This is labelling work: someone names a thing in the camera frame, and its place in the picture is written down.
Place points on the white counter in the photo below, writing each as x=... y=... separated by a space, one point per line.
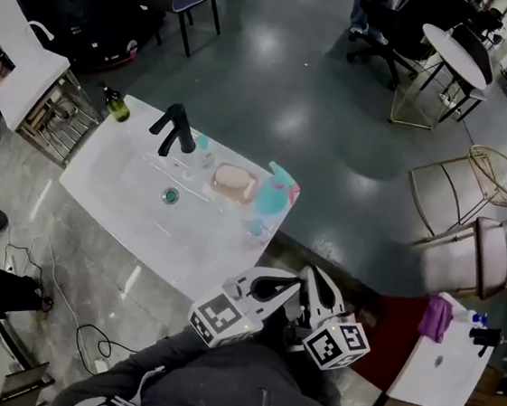
x=27 y=76

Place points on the round white table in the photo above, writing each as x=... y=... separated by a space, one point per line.
x=453 y=49

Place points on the teal sink drain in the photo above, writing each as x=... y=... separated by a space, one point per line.
x=170 y=195

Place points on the brown padded chair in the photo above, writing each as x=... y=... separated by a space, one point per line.
x=497 y=257

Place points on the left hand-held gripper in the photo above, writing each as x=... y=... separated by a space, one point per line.
x=215 y=317

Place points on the metal rack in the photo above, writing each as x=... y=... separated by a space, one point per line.
x=62 y=125

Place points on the black office chair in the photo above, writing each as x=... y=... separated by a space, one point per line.
x=391 y=36

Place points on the short black faucet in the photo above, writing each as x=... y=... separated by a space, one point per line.
x=484 y=336

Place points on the large white sink basin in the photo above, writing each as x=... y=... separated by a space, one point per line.
x=124 y=183

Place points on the pink soap bar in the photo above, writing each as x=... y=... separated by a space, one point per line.
x=230 y=176

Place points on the tall black faucet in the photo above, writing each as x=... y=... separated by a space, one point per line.
x=175 y=131

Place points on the teal spray bottle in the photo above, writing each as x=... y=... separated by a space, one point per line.
x=272 y=195

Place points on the red mat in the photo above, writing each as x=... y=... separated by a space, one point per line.
x=389 y=345

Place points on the dark green pump bottle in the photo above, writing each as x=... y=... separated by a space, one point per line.
x=119 y=107

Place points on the small white sink basin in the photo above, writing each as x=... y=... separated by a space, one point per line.
x=438 y=373

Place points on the person's black jacket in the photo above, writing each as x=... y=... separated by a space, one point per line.
x=214 y=389

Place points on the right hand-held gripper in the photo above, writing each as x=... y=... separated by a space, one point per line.
x=336 y=345

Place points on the pink soap dish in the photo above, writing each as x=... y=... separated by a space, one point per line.
x=242 y=192

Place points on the small clear teal-capped bottle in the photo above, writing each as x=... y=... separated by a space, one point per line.
x=204 y=153

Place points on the white blue-capped bottle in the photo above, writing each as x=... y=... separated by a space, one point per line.
x=466 y=315

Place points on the purple cloth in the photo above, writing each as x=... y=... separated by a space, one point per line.
x=435 y=320

